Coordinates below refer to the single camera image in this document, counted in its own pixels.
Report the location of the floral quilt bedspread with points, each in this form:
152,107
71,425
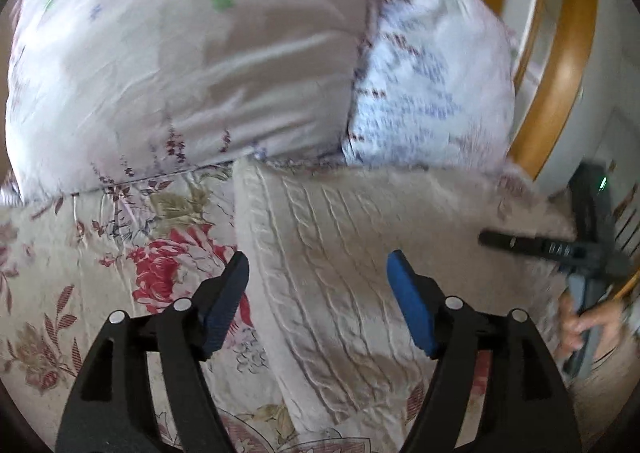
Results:
67,264

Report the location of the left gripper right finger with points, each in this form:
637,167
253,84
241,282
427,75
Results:
495,388

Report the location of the pale pink satin pillow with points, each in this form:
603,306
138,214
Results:
109,91

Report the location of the beige cable-knit sweater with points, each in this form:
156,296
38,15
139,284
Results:
318,241

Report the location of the blue lavender print pillow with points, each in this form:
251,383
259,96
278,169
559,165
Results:
433,87

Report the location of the person's right hand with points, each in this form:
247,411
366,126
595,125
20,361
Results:
607,316

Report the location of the wooden headboard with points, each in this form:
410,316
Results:
560,78

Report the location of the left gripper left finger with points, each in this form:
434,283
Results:
142,387

